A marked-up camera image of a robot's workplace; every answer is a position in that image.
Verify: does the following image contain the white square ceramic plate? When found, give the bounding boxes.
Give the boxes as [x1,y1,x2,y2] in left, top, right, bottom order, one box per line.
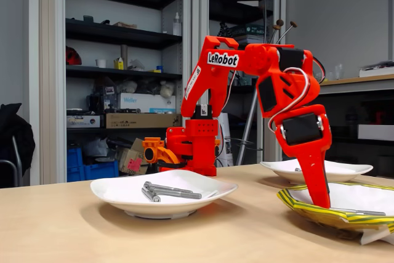
[90,169,239,220]
[260,157,374,185]

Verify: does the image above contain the yellow green striped paper plate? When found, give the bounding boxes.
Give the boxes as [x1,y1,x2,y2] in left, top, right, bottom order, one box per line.
[276,182,394,245]

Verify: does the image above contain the grey coat stand wooden knobs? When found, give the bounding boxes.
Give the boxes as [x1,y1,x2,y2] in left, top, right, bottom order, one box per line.
[235,0,299,167]

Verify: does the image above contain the white flat box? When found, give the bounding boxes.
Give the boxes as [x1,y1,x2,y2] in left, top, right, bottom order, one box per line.
[357,124,394,141]

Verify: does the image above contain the low cabinet with wooden top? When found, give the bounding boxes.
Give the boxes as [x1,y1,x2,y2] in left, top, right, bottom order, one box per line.
[257,73,394,180]

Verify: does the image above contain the white tray with parts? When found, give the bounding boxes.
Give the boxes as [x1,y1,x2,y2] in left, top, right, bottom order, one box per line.
[359,61,394,78]

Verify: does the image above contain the stack of books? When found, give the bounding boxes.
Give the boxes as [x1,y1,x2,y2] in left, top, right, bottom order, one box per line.
[229,24,267,46]

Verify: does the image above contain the black flexible tripod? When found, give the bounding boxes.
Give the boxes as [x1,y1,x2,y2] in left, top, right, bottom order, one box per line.
[217,21,231,38]

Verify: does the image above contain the white plush toy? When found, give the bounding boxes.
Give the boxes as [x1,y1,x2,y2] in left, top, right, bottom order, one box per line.
[159,80,175,98]

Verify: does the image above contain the orange printed table clamp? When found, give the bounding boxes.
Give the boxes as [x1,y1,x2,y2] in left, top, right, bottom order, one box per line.
[141,137,185,165]

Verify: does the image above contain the white plastic bottle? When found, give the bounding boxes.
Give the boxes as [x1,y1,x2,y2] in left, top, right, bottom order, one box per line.
[172,12,182,36]

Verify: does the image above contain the white Weller box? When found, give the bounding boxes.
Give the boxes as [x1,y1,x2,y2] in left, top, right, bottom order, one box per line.
[116,92,177,114]

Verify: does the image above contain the long brown cardboard box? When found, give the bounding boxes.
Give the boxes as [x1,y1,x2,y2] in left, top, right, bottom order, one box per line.
[105,113,182,129]

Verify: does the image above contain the cardboard box with pink sticker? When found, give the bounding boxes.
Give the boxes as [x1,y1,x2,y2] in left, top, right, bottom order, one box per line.
[118,137,150,176]

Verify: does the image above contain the crumpled clear plastic bag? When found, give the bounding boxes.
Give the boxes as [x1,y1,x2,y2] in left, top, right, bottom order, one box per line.
[127,59,146,72]

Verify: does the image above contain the wide blue plastic crate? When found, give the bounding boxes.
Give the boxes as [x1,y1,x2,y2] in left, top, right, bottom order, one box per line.
[83,160,119,180]

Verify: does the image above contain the flat cardboard piece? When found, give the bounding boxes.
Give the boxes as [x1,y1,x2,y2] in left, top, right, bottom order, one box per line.
[113,21,138,30]

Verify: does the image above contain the white plastic bag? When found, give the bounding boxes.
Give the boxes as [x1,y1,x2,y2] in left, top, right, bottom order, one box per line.
[83,137,109,158]

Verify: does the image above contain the flat grey printed box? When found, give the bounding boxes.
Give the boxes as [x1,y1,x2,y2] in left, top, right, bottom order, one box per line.
[66,115,101,129]

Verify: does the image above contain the small blue plastic crate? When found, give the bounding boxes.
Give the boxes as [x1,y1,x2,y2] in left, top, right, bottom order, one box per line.
[66,147,84,168]

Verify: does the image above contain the red black helmet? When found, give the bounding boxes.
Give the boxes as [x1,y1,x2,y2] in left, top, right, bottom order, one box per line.
[65,46,82,66]

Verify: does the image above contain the black jacket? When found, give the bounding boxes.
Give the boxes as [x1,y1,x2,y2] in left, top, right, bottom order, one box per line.
[0,102,36,185]

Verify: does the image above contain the white red servo cable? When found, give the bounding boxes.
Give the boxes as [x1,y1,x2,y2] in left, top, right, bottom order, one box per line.
[312,56,326,84]
[268,67,311,134]

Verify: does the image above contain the grey metal chair frame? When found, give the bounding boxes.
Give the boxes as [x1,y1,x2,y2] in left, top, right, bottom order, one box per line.
[0,135,24,188]

